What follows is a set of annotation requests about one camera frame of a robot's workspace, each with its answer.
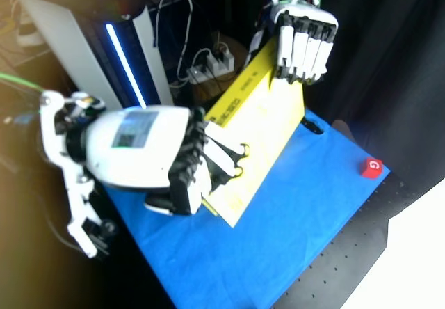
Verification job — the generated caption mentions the round wooden stool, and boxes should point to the round wooden stool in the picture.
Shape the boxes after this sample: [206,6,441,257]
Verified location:
[189,35,253,106]

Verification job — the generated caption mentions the white looping cable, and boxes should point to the white looping cable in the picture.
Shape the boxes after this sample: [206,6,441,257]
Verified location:
[152,0,195,89]

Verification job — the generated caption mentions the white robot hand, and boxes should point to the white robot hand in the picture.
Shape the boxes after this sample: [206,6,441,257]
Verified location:
[84,105,252,218]
[269,0,339,86]

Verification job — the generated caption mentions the white power strip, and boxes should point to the white power strip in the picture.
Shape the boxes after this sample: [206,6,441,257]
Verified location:
[204,43,236,74]

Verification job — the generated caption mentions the white tower with blue light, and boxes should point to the white tower with blue light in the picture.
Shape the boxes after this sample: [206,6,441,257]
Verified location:
[15,0,175,111]

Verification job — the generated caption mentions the yellow cardboard box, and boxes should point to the yellow cardboard box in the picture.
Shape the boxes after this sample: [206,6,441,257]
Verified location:
[201,37,307,228]

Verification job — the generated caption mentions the red block with G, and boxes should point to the red block with G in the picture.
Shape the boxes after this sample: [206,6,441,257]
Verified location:
[359,157,385,180]

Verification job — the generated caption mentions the blue table cloth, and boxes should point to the blue table cloth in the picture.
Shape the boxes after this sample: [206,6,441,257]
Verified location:
[104,109,392,309]

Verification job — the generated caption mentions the black curtain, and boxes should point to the black curtain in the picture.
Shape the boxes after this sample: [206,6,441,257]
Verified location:
[323,0,445,198]

